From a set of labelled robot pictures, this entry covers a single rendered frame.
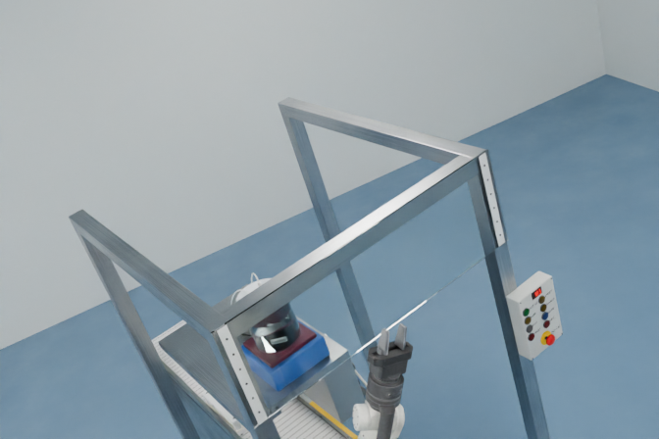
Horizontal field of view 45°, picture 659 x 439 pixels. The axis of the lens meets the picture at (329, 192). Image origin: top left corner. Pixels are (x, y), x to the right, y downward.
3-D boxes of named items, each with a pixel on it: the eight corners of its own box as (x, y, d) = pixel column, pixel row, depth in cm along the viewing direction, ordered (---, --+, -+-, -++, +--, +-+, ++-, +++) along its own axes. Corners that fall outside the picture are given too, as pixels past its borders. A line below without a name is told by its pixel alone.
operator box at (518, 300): (563, 334, 286) (552, 275, 274) (532, 361, 279) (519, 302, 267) (550, 327, 291) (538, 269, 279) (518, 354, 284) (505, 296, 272)
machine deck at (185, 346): (351, 360, 246) (347, 349, 244) (250, 434, 230) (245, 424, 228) (250, 292, 295) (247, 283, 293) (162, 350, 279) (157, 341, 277)
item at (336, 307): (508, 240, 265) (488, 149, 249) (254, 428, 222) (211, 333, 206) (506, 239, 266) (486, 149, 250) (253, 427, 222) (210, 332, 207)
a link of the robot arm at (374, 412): (396, 379, 204) (390, 415, 209) (356, 379, 202) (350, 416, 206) (409, 407, 194) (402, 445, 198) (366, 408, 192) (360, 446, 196)
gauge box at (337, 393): (367, 404, 255) (350, 357, 246) (341, 424, 250) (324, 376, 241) (328, 375, 272) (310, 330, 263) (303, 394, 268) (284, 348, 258)
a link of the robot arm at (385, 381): (423, 353, 195) (415, 394, 200) (398, 333, 202) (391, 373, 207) (381, 365, 188) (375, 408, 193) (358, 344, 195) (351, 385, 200)
